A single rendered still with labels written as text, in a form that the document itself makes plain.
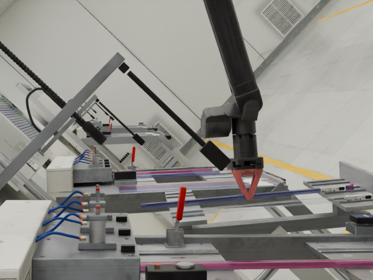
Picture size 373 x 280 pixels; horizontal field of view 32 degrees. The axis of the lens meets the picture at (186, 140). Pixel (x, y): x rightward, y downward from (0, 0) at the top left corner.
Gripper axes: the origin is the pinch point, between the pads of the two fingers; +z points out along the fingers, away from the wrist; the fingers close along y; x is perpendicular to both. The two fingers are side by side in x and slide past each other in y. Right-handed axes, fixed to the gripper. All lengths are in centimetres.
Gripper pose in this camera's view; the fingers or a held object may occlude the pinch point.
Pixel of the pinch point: (248, 196)
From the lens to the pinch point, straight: 153.6
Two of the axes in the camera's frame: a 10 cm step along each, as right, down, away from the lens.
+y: 0.8, 0.0, -10.0
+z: 0.7, 10.0, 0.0
